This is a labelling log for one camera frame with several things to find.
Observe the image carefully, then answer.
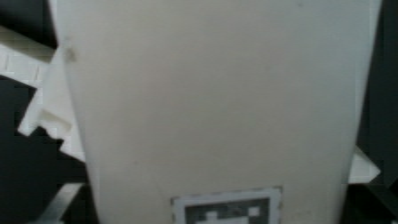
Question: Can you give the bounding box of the white cabinet top block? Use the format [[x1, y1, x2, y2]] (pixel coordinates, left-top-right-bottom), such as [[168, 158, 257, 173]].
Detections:
[[49, 0, 381, 224]]

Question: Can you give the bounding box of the white cabinet body box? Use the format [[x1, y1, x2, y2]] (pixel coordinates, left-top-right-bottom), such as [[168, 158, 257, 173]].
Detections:
[[17, 49, 85, 161]]

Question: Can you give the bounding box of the white U-shaped fence frame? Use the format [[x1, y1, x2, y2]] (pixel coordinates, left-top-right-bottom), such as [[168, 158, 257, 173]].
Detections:
[[0, 26, 55, 87]]

